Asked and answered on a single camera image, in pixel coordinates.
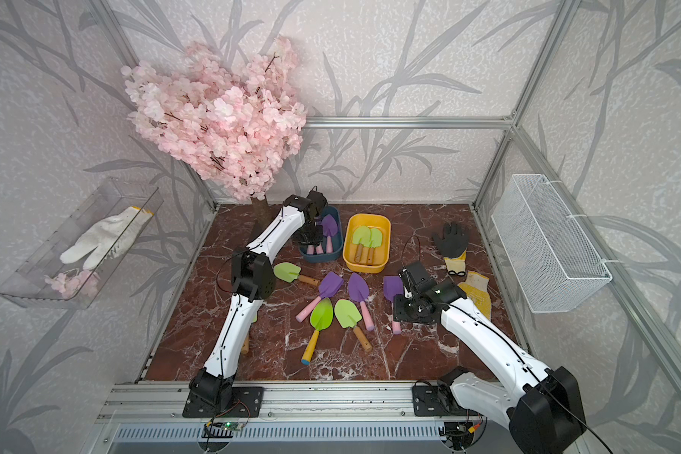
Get green shovel wooden handle front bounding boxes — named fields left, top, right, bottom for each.
left=352, top=225, right=371, bottom=264

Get green shovel wooden handle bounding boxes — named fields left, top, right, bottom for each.
left=334, top=299, right=373, bottom=352
left=274, top=262, right=320, bottom=287
left=366, top=227, right=383, bottom=265
left=352, top=225, right=371, bottom=264
left=240, top=314, right=257, bottom=355

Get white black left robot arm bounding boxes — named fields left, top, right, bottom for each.
left=183, top=188, right=327, bottom=418

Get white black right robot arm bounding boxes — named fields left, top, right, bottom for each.
left=384, top=262, right=588, bottom=453

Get dark teal storage box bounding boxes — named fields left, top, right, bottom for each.
left=298, top=205, right=344, bottom=264

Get yellow storage box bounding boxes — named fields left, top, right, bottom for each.
left=342, top=213, right=392, bottom=274

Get pink blossoms in box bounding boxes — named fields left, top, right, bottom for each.
left=45, top=270, right=100, bottom=299

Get yellow dotted work glove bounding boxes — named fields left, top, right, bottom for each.
left=458, top=272, right=492, bottom=320

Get black rubber glove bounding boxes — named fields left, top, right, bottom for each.
left=431, top=222, right=469, bottom=277

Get pink artificial blossom tree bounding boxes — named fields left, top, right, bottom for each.
left=121, top=36, right=306, bottom=228

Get white cotton glove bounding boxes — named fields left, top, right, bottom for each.
left=60, top=206, right=153, bottom=271

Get left circuit board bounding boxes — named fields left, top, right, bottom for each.
left=202, top=420, right=248, bottom=439

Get purple square shovel pink handle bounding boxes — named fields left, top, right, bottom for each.
left=296, top=272, right=344, bottom=323

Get purple pointed shovel pink handle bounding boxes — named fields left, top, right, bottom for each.
left=348, top=272, right=376, bottom=332

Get green shovel yellow handle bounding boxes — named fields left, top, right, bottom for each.
left=301, top=298, right=334, bottom=365

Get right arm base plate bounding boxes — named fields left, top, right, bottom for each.
left=412, top=381, right=480, bottom=417

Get white wire mesh basket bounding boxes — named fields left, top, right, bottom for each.
left=492, top=174, right=612, bottom=314

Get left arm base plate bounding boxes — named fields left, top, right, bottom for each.
left=182, top=386, right=265, bottom=419

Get clear acrylic wall box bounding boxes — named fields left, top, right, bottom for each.
left=0, top=178, right=164, bottom=309

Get aluminium front rail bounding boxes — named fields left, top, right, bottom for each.
left=95, top=380, right=574, bottom=425

